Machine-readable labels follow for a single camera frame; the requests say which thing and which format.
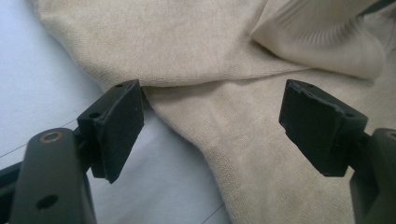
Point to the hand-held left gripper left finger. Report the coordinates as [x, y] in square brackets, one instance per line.
[115, 130]

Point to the beige knit sweater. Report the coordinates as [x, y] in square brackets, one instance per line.
[218, 62]

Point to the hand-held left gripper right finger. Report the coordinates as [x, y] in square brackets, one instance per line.
[320, 127]

